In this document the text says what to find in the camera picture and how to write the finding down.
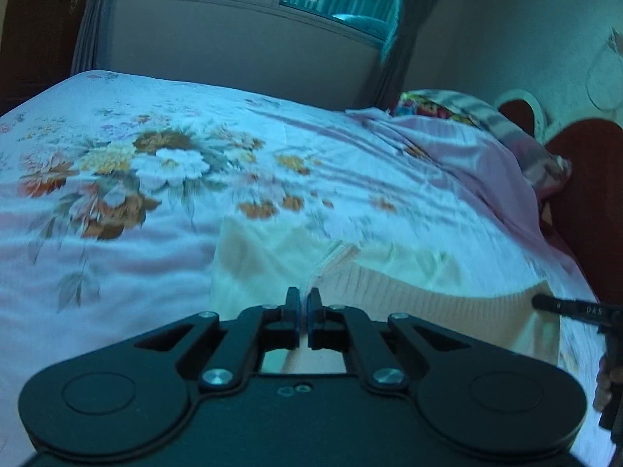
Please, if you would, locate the pink floral bed sheet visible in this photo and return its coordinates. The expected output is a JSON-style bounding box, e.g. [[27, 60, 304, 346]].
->
[[0, 70, 604, 467]]

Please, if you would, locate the grey pink striped pillow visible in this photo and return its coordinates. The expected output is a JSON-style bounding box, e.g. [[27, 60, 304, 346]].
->
[[438, 90, 574, 201]]

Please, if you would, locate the colourful floral pillow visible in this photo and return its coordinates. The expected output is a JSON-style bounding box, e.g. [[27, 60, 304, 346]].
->
[[393, 90, 484, 128]]

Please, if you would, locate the teal cloth bundle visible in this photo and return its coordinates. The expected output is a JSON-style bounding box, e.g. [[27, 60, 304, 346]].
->
[[335, 12, 391, 36]]

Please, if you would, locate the cream knitted sweater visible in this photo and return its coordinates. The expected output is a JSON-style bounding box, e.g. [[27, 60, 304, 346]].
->
[[208, 218, 561, 376]]

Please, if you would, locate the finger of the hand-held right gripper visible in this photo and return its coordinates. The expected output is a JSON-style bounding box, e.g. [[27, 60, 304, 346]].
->
[[532, 294, 623, 323]]

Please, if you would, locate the white wall cable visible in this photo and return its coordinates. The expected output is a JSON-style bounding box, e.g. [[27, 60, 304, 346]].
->
[[585, 28, 623, 114]]

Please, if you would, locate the person's right hand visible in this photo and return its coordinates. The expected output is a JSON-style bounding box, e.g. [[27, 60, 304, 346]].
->
[[592, 354, 623, 413]]

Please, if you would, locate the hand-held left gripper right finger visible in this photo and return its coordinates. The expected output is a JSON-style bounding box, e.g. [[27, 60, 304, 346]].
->
[[306, 287, 487, 393]]

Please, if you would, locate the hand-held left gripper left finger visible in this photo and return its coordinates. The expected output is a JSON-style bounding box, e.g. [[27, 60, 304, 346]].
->
[[117, 286, 303, 393]]

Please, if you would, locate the dark wooden wardrobe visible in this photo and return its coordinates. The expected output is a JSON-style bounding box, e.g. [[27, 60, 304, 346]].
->
[[0, 0, 94, 116]]

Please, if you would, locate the plain pink blanket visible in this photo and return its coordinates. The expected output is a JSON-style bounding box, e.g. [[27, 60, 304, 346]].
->
[[345, 106, 600, 302]]

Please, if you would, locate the grey curtain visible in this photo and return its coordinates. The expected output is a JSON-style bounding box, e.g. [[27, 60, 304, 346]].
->
[[375, 0, 441, 111], [70, 0, 123, 77]]

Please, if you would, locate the red white-trimmed headboard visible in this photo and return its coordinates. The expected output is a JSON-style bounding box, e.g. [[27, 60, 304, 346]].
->
[[493, 88, 623, 305]]

